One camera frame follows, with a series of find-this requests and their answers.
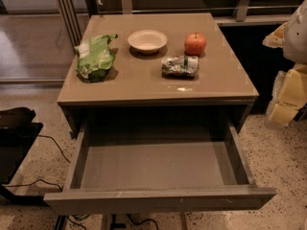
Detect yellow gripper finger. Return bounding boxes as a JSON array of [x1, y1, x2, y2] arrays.
[[262, 22, 287, 48], [269, 63, 307, 126]]

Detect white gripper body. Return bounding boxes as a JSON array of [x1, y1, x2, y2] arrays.
[[283, 0, 307, 64]]

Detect drawer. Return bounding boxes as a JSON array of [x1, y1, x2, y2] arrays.
[[44, 122, 276, 215]]

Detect brown drawer cabinet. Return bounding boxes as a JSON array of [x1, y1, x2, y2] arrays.
[[58, 13, 258, 132]]

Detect red apple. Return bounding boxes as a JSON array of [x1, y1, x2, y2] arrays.
[[184, 33, 206, 57]]

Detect crumpled snack packet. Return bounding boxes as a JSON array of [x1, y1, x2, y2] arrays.
[[161, 56, 199, 78]]

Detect white bowl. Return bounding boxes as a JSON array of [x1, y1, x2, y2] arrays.
[[128, 30, 168, 55]]

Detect green chip bag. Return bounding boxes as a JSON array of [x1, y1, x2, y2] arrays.
[[75, 34, 118, 82]]

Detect black furniture at left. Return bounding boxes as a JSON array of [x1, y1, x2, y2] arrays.
[[0, 107, 45, 206]]

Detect metal railing frame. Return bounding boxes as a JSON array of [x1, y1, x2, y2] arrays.
[[57, 0, 303, 45]]

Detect black floor cable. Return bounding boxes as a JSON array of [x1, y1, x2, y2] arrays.
[[3, 133, 72, 194]]

